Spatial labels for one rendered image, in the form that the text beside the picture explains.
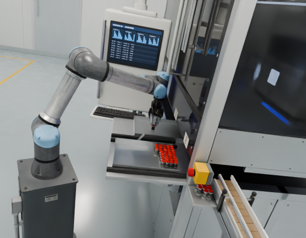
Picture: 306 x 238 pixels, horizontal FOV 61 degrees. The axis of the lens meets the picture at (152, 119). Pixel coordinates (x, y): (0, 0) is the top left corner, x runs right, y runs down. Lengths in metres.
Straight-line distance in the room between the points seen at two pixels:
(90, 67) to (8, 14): 5.98
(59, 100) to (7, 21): 5.86
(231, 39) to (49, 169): 1.01
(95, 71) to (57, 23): 5.60
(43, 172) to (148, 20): 1.26
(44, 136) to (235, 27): 0.94
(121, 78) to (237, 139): 0.61
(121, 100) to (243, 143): 1.20
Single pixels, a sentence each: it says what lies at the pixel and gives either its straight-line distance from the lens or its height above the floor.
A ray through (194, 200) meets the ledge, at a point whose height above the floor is 0.88.
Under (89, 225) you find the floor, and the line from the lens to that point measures 2.24.
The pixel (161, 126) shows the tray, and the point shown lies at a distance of 1.80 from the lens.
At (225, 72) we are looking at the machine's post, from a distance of 1.09.
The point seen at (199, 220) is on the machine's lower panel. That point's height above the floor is 0.65.
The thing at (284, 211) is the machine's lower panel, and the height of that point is 0.76.
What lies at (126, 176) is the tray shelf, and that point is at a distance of 1.28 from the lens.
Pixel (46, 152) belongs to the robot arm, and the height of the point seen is 0.94.
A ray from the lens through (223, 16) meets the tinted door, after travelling 1.21.
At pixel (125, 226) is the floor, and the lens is 2.25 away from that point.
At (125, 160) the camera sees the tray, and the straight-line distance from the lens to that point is 1.38.
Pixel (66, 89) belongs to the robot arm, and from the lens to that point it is 1.35.
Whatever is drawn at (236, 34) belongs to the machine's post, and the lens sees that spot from 1.07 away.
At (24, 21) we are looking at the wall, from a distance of 7.01.
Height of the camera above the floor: 1.66
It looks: 24 degrees down
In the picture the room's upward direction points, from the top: 11 degrees clockwise
